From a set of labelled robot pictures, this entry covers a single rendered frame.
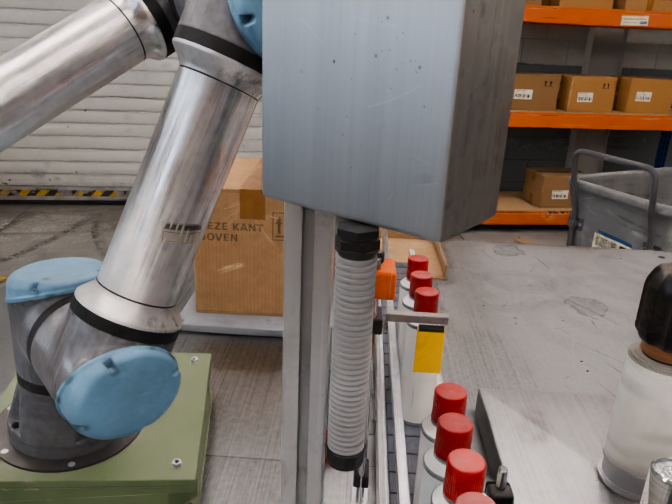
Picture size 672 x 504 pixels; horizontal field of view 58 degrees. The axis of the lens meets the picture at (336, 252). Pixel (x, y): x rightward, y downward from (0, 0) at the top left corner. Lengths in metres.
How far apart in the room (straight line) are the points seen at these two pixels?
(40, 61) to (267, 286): 0.70
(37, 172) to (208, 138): 4.72
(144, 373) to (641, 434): 0.58
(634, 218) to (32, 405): 2.51
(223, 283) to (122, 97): 3.87
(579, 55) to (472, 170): 5.26
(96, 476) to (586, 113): 4.38
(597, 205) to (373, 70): 2.64
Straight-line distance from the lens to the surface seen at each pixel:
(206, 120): 0.61
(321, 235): 0.55
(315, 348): 0.60
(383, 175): 0.43
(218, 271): 1.25
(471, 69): 0.41
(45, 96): 0.69
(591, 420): 1.03
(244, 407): 1.04
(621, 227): 2.95
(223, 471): 0.92
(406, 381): 0.89
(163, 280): 0.64
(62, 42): 0.70
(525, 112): 4.61
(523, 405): 1.02
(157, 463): 0.83
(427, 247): 1.77
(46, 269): 0.80
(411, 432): 0.91
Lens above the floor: 1.42
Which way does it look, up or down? 20 degrees down
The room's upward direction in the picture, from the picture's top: 3 degrees clockwise
